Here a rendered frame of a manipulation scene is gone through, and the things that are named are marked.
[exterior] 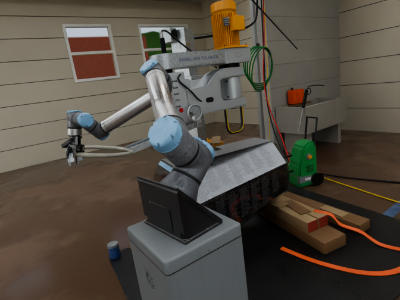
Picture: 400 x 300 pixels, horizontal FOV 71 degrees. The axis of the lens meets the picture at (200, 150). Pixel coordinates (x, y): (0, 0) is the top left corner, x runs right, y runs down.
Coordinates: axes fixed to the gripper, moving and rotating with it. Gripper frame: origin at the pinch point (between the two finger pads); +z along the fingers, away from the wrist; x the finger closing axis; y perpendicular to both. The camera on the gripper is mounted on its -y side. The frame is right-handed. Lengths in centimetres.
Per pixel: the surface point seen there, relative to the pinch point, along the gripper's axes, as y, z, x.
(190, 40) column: 1, -113, 147
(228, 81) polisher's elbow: 60, -68, 122
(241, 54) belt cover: 69, -92, 127
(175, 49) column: -13, -102, 139
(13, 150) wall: -543, 87, 251
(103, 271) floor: -9, 103, 35
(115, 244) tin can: -11, 86, 52
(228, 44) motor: 59, -100, 118
